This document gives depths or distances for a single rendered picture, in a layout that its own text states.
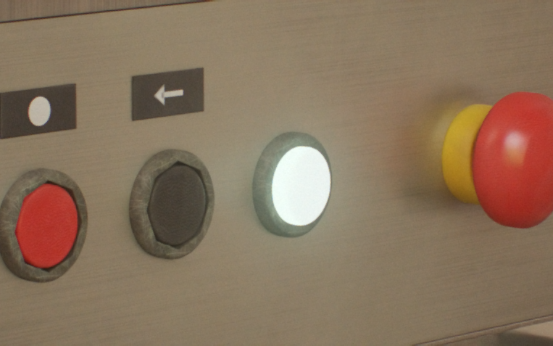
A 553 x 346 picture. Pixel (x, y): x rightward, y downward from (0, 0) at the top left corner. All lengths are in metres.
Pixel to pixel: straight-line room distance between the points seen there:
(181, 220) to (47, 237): 0.05
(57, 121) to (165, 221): 0.05
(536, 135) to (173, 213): 0.13
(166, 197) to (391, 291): 0.10
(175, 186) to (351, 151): 0.08
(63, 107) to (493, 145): 0.15
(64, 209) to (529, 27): 0.20
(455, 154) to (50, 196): 0.16
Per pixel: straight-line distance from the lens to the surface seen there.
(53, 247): 0.93
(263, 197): 0.98
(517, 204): 1.03
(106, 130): 0.94
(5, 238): 0.92
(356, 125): 1.01
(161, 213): 0.95
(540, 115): 1.04
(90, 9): 0.93
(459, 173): 1.04
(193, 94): 0.96
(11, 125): 0.92
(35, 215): 0.92
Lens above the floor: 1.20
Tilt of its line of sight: 9 degrees down
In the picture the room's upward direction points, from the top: straight up
